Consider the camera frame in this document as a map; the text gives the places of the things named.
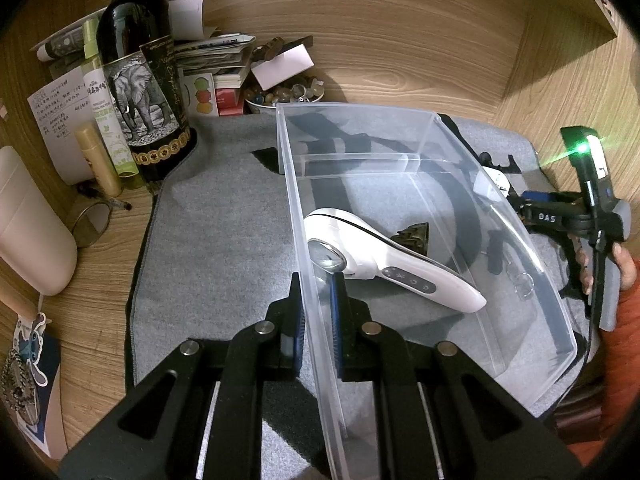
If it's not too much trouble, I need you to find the clear plastic storage bin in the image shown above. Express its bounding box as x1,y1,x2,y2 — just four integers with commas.
277,103,578,479

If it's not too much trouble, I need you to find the dark wine bottle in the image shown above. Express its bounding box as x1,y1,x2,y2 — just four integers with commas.
96,0,196,190

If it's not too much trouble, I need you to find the person's right hand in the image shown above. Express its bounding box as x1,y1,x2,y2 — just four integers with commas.
574,240,638,295

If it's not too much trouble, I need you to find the orange sleeve forearm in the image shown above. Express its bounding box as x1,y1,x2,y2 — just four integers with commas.
568,278,640,466

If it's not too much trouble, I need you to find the blue cartoon sticker card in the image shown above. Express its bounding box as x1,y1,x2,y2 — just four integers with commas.
1,312,67,460

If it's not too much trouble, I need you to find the yellow lip balm stick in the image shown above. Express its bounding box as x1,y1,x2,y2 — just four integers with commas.
74,122,122,197

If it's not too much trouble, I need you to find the grey felt mat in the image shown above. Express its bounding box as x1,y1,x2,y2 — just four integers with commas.
129,104,589,479

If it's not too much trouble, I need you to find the small white cardboard box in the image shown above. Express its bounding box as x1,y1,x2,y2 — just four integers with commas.
250,44,314,90

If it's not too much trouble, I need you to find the white handheld massager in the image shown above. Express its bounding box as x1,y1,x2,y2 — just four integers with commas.
304,208,487,313

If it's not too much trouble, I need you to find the stack of books and papers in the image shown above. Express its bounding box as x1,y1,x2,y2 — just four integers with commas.
30,0,256,116

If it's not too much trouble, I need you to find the green labelled tube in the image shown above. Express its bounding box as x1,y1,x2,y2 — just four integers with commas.
82,18,139,179

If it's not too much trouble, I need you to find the beige mug with handle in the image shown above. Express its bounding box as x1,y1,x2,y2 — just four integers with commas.
1,145,77,296

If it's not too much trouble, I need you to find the white bowl of stones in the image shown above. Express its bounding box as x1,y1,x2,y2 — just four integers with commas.
242,75,326,115

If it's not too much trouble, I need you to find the white handwritten note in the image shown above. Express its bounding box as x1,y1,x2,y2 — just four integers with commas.
27,67,93,185

